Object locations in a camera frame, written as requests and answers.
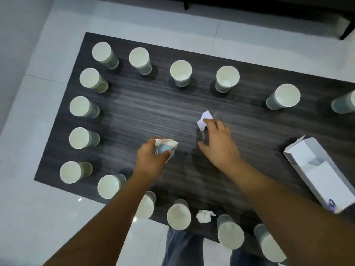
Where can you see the person's right hand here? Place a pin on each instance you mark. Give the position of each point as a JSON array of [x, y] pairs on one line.
[[222, 152]]

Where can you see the person's left hand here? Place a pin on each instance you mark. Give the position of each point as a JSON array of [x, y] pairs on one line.
[[147, 160]]

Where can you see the person's left thumb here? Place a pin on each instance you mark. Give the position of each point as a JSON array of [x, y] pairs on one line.
[[163, 156]]

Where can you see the person's right middle finger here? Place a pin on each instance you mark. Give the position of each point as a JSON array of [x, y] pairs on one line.
[[221, 128]]

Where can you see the person's right thumb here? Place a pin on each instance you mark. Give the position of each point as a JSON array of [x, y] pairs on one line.
[[204, 148]]

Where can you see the paper cup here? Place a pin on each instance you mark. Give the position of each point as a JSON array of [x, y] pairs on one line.
[[167, 147]]

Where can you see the person's left forearm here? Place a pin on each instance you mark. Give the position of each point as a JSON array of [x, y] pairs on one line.
[[105, 218]]

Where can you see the person's right forearm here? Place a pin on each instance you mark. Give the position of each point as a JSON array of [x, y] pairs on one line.
[[291, 216]]

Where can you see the white paper scrap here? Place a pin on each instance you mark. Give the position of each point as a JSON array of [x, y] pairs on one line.
[[204, 119]]

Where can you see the crumpled white paper ball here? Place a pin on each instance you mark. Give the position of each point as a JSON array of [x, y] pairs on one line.
[[204, 216]]

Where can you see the person's blue jeans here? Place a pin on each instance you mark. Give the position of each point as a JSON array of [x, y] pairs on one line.
[[183, 247]]

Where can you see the open white carton box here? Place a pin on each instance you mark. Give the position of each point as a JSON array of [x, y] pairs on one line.
[[324, 174]]

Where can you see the dark furniture with legs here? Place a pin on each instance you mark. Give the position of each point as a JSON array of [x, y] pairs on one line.
[[277, 1]]

